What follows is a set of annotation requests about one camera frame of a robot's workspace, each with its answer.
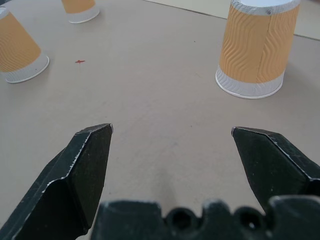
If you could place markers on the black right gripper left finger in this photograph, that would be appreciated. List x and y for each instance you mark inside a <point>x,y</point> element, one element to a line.
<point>75,180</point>

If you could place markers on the orange ripple paper cup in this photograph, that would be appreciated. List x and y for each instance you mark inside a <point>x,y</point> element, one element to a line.
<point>255,47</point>
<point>17,47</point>
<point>80,8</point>

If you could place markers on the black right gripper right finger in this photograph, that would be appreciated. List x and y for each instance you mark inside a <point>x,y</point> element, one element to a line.
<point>272,170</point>

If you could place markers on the red cross table mark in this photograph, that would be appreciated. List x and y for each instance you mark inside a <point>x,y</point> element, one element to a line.
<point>80,61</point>

